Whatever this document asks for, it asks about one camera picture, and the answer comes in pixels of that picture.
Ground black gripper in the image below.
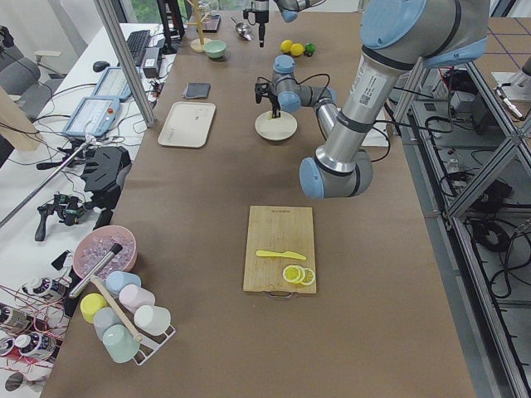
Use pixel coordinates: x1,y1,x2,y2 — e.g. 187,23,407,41
254,76,281,118
242,0,270,48

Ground cream round plate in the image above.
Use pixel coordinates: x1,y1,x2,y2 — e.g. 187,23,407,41
255,111,298,142

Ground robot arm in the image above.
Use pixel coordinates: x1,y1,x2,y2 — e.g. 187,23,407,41
255,0,490,199
242,0,324,48

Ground cream rabbit tray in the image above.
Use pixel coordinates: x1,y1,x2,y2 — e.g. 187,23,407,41
158,101,216,148

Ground metal scoop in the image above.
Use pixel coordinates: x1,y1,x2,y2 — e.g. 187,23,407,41
231,17,254,41

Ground yellow lemon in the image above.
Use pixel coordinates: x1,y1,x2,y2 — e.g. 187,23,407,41
289,42,305,57
280,40,293,54

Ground mint green bowl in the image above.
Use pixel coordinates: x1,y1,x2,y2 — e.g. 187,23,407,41
203,40,227,60

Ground green lime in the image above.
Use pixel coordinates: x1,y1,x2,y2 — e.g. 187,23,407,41
304,42,316,56

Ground wooden cup tree stand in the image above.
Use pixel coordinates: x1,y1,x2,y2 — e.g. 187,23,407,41
186,0,212,53

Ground grey folded cloth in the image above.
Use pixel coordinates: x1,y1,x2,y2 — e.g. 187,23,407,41
183,82,211,100

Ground bamboo cutting board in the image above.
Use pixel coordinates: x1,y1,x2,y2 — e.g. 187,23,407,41
243,206,317,295

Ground black keyboard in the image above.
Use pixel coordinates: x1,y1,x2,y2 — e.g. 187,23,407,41
126,30,151,66

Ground yellow plastic knife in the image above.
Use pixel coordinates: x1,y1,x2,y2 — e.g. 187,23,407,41
256,250,307,260

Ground blue teach pendant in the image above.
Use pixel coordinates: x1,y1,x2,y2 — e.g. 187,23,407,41
92,66,132,102
62,96,120,138

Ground lemon slices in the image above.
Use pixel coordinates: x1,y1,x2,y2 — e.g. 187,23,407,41
282,265,316,286

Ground black computer mouse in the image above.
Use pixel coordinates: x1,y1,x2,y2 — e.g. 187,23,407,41
92,61,110,73

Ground pink bowl with ice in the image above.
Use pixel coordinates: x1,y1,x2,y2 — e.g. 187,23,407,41
73,226,137,279

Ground light blue cup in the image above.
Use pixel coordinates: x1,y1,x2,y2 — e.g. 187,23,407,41
105,271,142,298

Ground pink cup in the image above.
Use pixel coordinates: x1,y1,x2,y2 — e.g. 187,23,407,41
119,284,156,313

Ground metal muddler with black tip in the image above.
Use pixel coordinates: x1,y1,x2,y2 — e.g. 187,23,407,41
68,243,123,299

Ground white cup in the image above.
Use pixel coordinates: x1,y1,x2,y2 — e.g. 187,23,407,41
134,305,171,336

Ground white cup rack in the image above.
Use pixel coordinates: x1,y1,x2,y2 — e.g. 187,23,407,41
133,325,177,366

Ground yellow cup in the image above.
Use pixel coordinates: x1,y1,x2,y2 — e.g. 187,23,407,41
80,293,109,323

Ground grey cup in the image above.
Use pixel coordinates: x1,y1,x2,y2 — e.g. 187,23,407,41
93,307,122,341

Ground mint green cup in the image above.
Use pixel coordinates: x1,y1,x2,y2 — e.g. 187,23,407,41
102,324,140,363

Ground aluminium frame post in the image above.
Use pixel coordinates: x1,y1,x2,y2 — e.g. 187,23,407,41
94,0,156,128

